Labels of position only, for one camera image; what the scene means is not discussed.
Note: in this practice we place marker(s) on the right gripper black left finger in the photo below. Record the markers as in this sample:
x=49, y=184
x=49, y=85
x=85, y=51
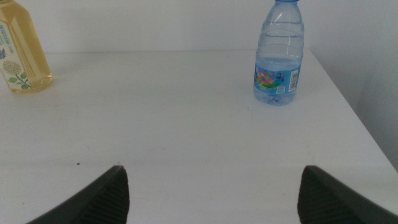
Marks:
x=105, y=199

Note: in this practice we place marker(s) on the yellow tea bottle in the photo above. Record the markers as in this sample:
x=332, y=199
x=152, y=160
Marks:
x=31, y=46

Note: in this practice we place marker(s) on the small water bottle blue label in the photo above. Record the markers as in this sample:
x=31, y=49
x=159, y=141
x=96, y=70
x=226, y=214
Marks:
x=276, y=62

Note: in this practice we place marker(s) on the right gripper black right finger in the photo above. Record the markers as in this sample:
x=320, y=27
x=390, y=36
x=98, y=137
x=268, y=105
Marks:
x=323, y=202

